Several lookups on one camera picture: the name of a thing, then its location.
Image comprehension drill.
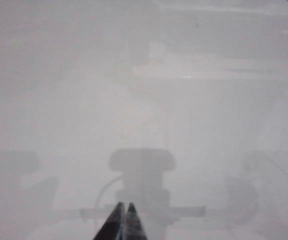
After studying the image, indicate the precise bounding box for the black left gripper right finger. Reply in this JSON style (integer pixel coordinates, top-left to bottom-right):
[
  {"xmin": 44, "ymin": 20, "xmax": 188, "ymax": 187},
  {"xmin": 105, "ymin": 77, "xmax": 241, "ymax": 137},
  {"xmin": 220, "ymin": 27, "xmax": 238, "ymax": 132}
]
[{"xmin": 124, "ymin": 201, "xmax": 150, "ymax": 240}]

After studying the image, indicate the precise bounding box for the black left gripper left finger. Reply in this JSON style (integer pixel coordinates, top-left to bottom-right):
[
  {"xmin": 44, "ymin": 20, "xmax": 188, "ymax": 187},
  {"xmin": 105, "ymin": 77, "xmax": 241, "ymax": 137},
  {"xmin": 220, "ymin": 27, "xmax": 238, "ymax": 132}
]
[{"xmin": 93, "ymin": 201, "xmax": 125, "ymax": 240}]

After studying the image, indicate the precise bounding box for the white glossy whiteboard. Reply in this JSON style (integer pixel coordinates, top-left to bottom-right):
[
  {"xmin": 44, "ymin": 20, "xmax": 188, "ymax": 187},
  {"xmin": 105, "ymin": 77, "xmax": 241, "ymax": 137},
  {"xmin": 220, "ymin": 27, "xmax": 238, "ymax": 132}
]
[{"xmin": 0, "ymin": 0, "xmax": 288, "ymax": 240}]

